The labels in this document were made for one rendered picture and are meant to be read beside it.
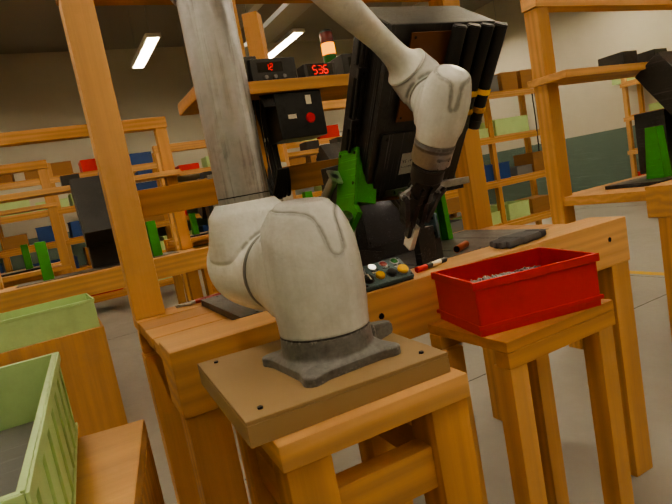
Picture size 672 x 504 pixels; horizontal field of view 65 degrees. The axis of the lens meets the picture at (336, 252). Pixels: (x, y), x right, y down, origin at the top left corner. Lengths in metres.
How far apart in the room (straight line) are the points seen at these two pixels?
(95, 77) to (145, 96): 10.10
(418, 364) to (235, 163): 0.48
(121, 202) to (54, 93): 10.02
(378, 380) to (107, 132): 1.22
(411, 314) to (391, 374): 0.58
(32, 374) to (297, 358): 0.53
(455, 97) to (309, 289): 0.52
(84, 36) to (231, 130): 0.90
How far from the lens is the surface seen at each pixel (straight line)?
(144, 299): 1.75
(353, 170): 1.58
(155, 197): 1.84
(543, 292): 1.25
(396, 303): 1.36
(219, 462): 1.26
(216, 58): 1.03
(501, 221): 7.59
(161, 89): 11.97
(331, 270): 0.81
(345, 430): 0.78
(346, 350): 0.84
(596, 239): 1.89
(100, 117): 1.77
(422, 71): 1.24
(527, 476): 1.28
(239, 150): 1.00
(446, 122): 1.13
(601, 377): 1.41
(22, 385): 1.17
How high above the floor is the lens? 1.17
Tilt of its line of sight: 7 degrees down
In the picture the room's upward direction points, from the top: 11 degrees counter-clockwise
